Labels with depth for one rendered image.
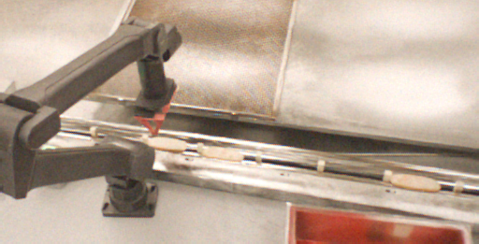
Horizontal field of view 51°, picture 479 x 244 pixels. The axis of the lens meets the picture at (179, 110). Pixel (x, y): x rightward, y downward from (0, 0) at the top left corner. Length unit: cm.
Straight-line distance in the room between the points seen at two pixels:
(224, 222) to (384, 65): 58
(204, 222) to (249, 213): 10
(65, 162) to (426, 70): 91
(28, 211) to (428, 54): 105
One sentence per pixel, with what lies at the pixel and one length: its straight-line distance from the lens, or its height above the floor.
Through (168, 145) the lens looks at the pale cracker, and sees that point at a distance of 120.
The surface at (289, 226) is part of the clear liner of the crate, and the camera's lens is 97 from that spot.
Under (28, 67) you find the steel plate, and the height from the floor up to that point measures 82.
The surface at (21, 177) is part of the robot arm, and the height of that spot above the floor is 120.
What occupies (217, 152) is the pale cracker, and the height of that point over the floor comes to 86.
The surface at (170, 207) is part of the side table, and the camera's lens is 113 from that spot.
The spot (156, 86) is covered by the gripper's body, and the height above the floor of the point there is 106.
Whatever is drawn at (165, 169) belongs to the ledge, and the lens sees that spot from 114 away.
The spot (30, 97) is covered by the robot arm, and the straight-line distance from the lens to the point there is 75.
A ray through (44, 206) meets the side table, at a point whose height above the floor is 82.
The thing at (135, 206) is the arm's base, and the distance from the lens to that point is 110.
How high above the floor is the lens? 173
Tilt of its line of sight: 42 degrees down
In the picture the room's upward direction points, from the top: 7 degrees counter-clockwise
